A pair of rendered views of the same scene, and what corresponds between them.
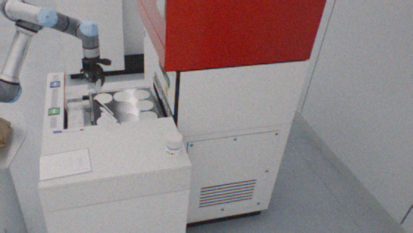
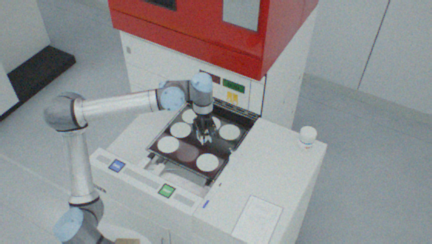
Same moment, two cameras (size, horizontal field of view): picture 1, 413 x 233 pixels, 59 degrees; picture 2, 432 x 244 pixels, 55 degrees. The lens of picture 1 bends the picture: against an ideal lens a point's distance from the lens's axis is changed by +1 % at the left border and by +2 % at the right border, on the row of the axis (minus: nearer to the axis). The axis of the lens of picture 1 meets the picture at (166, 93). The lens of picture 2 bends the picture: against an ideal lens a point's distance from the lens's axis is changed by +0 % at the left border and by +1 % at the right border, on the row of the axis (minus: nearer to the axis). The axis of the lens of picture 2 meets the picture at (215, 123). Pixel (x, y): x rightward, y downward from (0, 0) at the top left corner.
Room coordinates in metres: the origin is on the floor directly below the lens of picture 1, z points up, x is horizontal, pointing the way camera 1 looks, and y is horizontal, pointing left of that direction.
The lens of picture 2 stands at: (0.64, 1.12, 2.40)
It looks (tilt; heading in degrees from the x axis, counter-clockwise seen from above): 47 degrees down; 313
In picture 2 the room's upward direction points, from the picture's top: 1 degrees clockwise
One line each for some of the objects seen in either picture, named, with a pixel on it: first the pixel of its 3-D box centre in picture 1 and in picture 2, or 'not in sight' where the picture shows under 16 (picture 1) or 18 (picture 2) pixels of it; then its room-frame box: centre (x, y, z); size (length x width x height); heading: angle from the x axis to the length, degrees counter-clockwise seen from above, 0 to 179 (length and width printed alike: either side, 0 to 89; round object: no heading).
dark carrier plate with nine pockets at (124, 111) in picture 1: (125, 107); (199, 138); (1.58, 0.23, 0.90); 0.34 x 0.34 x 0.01; 14
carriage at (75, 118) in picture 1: (75, 119); (172, 183); (1.50, 0.48, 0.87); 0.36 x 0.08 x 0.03; 14
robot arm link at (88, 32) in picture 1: (89, 34); (201, 89); (1.44, 0.35, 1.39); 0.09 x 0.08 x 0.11; 47
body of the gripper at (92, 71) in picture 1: (91, 67); (204, 120); (1.42, 0.35, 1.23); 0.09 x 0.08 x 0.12; 153
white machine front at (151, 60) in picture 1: (158, 67); (189, 79); (1.82, 0.06, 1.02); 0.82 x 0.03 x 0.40; 14
